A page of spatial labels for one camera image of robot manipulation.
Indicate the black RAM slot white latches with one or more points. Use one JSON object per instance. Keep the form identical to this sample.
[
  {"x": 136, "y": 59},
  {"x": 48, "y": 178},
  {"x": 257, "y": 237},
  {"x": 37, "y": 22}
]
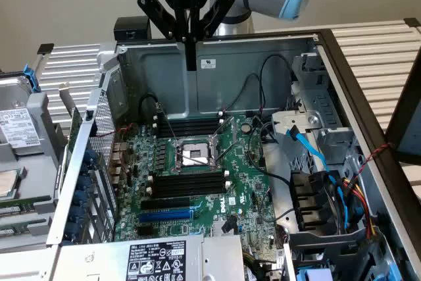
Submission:
[
  {"x": 187, "y": 181},
  {"x": 197, "y": 129},
  {"x": 187, "y": 191},
  {"x": 197, "y": 120}
]

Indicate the white case sticker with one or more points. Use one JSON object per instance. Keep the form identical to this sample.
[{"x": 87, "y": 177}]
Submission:
[{"x": 207, "y": 63}]

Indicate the black box device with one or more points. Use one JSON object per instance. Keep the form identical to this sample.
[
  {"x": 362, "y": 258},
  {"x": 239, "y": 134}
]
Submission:
[{"x": 131, "y": 26}]

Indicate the grey metal PC case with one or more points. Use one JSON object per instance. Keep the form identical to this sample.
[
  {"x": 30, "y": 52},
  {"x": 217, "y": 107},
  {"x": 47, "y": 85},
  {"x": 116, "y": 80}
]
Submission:
[{"x": 230, "y": 83}]

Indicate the metal socket locking lever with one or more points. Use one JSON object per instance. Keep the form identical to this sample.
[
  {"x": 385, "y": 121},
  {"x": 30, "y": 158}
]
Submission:
[
  {"x": 214, "y": 162},
  {"x": 167, "y": 123}
]

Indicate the silver coin battery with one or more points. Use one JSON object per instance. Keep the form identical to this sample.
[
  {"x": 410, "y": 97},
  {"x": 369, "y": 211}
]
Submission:
[{"x": 246, "y": 127}]

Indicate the metal CPU socket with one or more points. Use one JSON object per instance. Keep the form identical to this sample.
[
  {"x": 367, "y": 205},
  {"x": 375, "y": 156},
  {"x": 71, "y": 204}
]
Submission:
[{"x": 194, "y": 154}]

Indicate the black table end cap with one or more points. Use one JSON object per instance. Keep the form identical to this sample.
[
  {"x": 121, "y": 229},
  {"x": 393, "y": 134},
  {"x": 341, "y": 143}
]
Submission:
[
  {"x": 412, "y": 22},
  {"x": 45, "y": 48}
]

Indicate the green graphics card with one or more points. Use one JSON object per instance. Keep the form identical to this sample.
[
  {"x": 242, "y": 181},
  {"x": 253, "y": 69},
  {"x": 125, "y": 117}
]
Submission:
[{"x": 77, "y": 123}]

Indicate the metal disk bay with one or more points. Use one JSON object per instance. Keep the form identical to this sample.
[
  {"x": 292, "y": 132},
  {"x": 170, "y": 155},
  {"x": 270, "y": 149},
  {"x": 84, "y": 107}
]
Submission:
[{"x": 325, "y": 103}]

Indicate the green Dell motherboard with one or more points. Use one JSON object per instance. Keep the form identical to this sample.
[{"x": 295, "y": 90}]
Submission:
[{"x": 243, "y": 175}]

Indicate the blue plastic disk carrier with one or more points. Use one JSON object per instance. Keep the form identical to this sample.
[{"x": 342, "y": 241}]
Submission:
[{"x": 31, "y": 78}]

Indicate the blue card retention knob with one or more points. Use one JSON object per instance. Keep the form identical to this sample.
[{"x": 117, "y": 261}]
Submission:
[
  {"x": 77, "y": 214},
  {"x": 84, "y": 182},
  {"x": 81, "y": 197},
  {"x": 90, "y": 157},
  {"x": 72, "y": 231}
]

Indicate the long black expansion slot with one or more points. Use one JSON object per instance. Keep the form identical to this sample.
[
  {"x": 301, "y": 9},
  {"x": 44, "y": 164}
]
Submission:
[{"x": 164, "y": 203}]

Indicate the long blue expansion slot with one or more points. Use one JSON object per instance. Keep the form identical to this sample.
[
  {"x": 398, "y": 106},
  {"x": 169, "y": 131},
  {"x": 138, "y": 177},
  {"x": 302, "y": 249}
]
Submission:
[{"x": 164, "y": 216}]

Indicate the silver hard disk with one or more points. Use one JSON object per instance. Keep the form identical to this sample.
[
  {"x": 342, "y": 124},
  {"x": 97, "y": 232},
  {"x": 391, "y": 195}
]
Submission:
[{"x": 19, "y": 129}]

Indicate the grey hard drive assembly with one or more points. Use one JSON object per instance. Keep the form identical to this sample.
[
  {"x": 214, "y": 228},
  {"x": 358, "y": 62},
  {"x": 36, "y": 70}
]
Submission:
[{"x": 36, "y": 162}]

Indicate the black plastic fan shroud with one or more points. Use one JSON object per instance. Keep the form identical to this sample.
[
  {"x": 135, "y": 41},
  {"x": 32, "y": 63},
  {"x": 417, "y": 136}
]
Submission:
[{"x": 307, "y": 195}]

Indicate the silver chipset heatsink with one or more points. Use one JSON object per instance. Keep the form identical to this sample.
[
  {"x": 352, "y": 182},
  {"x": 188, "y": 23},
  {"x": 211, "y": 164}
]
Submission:
[{"x": 217, "y": 228}]

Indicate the short black expansion slot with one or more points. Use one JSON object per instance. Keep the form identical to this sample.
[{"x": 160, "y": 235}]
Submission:
[{"x": 146, "y": 231}]

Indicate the silver CPU chip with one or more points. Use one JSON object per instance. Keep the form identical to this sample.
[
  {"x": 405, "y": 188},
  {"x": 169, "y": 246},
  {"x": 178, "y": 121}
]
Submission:
[{"x": 8, "y": 184}]

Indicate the black framed panel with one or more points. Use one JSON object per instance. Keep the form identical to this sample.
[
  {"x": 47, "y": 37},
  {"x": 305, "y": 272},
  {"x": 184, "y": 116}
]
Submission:
[{"x": 412, "y": 129}]

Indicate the silver power supply unit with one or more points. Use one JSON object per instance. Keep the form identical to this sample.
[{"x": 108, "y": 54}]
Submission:
[{"x": 98, "y": 261}]

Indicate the blue plastic latch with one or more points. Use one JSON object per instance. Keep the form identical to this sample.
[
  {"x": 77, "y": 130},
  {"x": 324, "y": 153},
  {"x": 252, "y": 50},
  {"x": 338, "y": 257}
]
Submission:
[{"x": 315, "y": 276}]

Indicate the metal socket cover frame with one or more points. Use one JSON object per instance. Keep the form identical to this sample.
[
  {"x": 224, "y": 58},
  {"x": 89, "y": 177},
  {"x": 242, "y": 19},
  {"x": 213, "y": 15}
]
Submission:
[{"x": 234, "y": 128}]

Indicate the dark grey plastic duct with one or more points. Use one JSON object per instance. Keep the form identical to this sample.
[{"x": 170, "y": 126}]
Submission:
[{"x": 329, "y": 248}]

